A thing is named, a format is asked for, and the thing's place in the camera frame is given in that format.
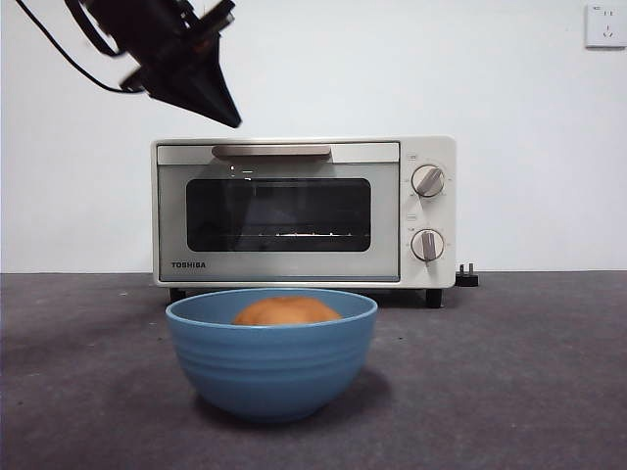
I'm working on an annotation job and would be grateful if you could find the blue bowl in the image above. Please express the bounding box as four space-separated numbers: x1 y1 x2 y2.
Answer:
165 287 378 424

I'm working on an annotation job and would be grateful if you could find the black power cord with plug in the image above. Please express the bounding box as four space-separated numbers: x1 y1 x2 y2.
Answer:
458 262 481 288

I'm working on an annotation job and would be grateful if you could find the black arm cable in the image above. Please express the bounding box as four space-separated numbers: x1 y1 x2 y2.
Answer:
17 0 123 94

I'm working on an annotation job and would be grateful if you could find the beige oven knob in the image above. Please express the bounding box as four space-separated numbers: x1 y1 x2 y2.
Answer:
410 164 446 199
410 228 446 266

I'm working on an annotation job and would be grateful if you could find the metal wire oven rack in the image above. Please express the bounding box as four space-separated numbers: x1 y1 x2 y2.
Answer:
203 230 357 241

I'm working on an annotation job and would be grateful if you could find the brown potato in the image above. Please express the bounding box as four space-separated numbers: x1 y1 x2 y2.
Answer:
230 295 342 327

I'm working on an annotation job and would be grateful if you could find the white wall socket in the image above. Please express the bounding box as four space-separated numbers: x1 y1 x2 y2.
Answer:
585 4 627 49

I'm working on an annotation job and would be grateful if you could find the glass oven door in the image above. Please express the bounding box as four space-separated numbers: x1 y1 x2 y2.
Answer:
155 141 402 284

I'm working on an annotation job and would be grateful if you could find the cream toaster oven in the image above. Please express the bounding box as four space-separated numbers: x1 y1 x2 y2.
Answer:
150 135 458 309

